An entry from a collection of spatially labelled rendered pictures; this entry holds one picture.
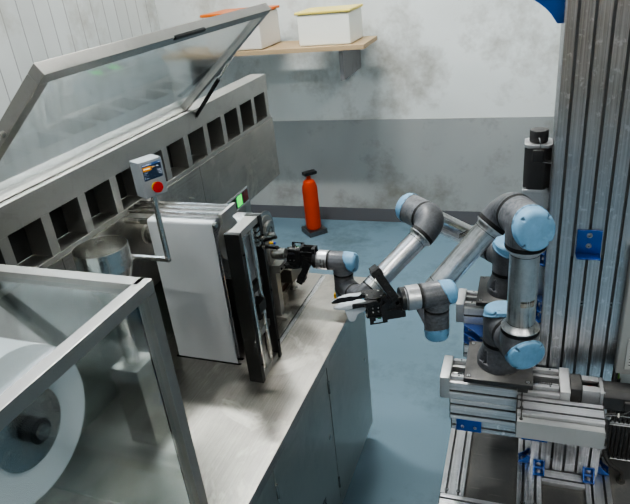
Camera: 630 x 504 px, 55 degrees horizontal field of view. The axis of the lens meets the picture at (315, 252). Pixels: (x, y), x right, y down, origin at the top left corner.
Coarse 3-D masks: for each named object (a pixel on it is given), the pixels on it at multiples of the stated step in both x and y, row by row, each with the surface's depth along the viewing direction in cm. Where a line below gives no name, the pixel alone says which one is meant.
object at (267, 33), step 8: (240, 8) 459; (272, 8) 443; (200, 16) 438; (208, 16) 436; (272, 16) 446; (264, 24) 435; (272, 24) 447; (256, 32) 430; (264, 32) 436; (272, 32) 448; (248, 40) 435; (256, 40) 433; (264, 40) 437; (272, 40) 449; (280, 40) 463; (240, 48) 440; (248, 48) 438; (256, 48) 436
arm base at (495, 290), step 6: (492, 276) 247; (498, 276) 244; (504, 276) 242; (492, 282) 247; (498, 282) 244; (504, 282) 243; (492, 288) 248; (498, 288) 245; (504, 288) 243; (492, 294) 247; (498, 294) 245; (504, 294) 244
